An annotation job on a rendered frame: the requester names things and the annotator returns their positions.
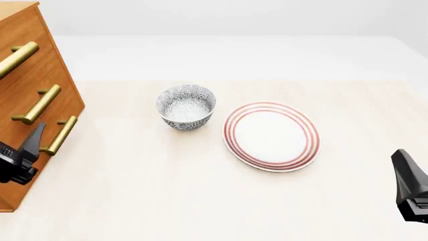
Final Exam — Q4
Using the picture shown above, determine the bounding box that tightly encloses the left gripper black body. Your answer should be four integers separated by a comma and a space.
0, 141, 39, 186

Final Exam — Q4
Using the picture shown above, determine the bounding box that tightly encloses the blue floral patterned bowl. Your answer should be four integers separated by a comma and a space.
155, 84, 217, 131

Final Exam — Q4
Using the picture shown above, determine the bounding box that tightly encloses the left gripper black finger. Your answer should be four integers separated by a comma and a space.
17, 122, 47, 169

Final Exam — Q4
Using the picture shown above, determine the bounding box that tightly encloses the short brass bar handle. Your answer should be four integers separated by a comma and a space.
38, 115, 78, 157

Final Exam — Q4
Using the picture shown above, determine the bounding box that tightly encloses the wooden drawer with longest handle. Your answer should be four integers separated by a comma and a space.
0, 8, 56, 85

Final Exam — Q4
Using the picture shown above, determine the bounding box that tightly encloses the mid-length brass bar handle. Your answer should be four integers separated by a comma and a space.
11, 84, 62, 126

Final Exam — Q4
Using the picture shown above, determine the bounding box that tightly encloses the long brass bar handle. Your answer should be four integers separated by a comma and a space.
0, 41, 40, 80

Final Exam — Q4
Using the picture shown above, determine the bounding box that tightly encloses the wooden drawer with shortest handle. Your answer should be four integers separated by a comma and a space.
0, 82, 84, 205

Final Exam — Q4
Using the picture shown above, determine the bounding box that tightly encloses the wooden cabinet with drawers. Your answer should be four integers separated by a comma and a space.
0, 1, 86, 213

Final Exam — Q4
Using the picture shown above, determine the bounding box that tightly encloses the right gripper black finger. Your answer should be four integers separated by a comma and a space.
391, 149, 428, 202

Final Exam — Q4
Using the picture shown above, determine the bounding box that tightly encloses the wooden drawer with mid-length handle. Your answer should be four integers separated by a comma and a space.
0, 46, 73, 149

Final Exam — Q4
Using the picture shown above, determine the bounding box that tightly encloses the white plate with red rings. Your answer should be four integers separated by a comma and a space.
222, 101, 322, 173

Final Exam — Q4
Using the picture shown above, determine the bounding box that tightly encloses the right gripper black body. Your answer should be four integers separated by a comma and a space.
396, 192, 428, 224

